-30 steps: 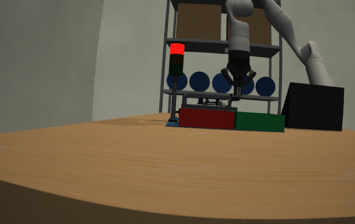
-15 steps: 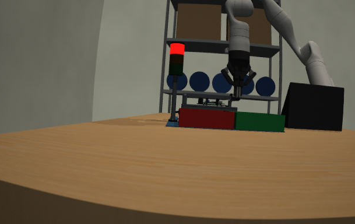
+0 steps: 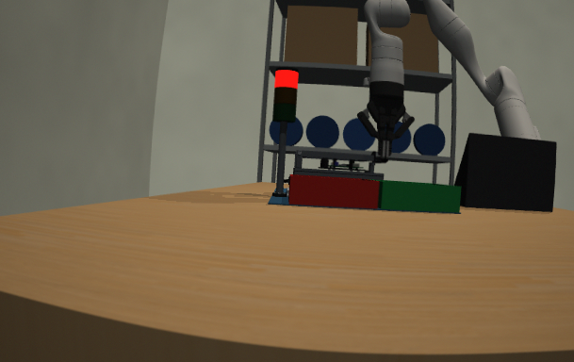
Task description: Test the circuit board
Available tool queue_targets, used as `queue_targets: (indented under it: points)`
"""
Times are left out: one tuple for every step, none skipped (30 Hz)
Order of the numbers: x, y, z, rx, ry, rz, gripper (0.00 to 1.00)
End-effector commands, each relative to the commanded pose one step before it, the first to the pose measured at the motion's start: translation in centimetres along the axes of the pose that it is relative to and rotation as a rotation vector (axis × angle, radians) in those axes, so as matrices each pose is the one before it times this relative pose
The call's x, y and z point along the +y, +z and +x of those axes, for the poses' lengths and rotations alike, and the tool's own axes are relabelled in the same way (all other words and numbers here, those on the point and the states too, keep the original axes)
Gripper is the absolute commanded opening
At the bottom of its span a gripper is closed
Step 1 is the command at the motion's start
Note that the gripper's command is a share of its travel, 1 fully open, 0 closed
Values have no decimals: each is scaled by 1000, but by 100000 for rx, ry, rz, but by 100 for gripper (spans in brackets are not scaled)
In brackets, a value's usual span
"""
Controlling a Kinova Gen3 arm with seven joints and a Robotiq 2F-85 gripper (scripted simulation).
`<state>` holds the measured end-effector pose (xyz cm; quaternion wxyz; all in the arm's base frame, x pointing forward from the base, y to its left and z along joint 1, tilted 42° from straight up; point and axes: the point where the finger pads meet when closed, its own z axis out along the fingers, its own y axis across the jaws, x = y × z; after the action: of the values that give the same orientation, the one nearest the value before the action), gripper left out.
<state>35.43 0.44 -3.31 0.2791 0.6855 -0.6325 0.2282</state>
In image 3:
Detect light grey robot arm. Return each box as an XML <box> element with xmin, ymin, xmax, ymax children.
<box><xmin>363</xmin><ymin>0</ymin><xmax>541</xmax><ymax>140</ymax></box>

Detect green square bin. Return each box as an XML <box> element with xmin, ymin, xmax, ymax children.
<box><xmin>370</xmin><ymin>179</ymin><xmax>461</xmax><ymax>213</ymax></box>

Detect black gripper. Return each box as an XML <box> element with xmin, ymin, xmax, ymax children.
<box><xmin>357</xmin><ymin>81</ymin><xmax>415</xmax><ymax>159</ymax></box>

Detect red bin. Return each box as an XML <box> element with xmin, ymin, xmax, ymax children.
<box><xmin>288</xmin><ymin>174</ymin><xmax>380</xmax><ymax>209</ymax></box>

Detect green circuit board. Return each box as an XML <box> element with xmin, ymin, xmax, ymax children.
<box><xmin>335</xmin><ymin>162</ymin><xmax>359</xmax><ymax>168</ymax></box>

